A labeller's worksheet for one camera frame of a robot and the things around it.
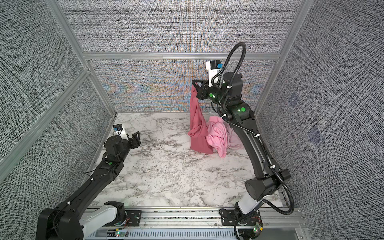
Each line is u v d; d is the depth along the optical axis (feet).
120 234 2.27
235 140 3.21
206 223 2.39
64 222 1.29
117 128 2.18
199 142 2.86
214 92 1.75
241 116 1.53
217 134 2.94
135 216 2.41
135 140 2.39
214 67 1.71
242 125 1.46
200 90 2.01
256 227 2.25
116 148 1.99
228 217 2.40
